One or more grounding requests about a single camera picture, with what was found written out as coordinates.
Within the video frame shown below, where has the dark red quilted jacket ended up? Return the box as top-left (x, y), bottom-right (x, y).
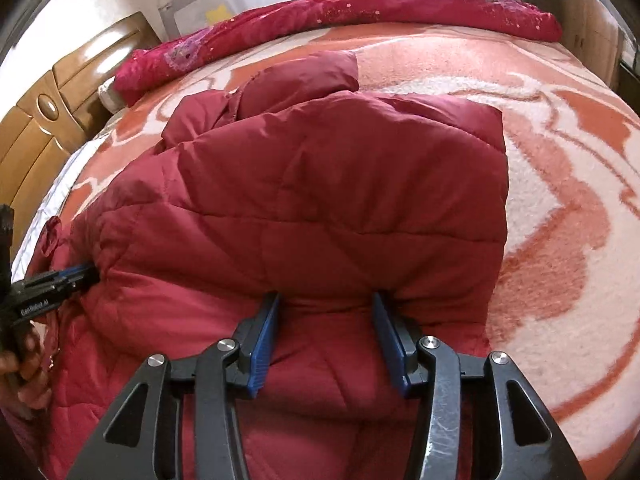
top-left (30, 52), bottom-right (509, 479)

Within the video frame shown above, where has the person's left hand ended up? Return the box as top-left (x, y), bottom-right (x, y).
top-left (1, 324), bottom-right (52, 419)

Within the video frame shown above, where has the white bed sheet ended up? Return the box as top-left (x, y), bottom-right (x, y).
top-left (11, 108), bottom-right (127, 283)

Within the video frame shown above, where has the orange white patterned blanket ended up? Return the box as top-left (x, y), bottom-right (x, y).
top-left (63, 24), bottom-right (639, 479)

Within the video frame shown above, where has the wooden headboard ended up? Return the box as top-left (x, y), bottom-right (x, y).
top-left (0, 12), bottom-right (160, 258)

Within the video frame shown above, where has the white pillow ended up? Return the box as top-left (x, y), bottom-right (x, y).
top-left (98, 77), bottom-right (127, 115)

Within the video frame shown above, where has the crimson rolled duvet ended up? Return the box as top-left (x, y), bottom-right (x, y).
top-left (115, 0), bottom-right (563, 106)

